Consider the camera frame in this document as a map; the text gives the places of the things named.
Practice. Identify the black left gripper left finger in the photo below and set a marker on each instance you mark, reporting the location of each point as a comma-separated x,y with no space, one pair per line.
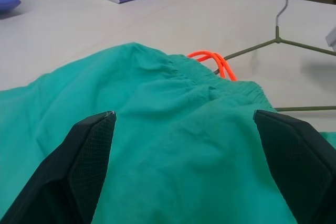
86,161

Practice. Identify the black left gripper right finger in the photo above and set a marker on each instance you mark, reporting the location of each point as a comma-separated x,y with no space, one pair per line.
296,161

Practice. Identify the green shorts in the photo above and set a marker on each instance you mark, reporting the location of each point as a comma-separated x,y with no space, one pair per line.
157,142

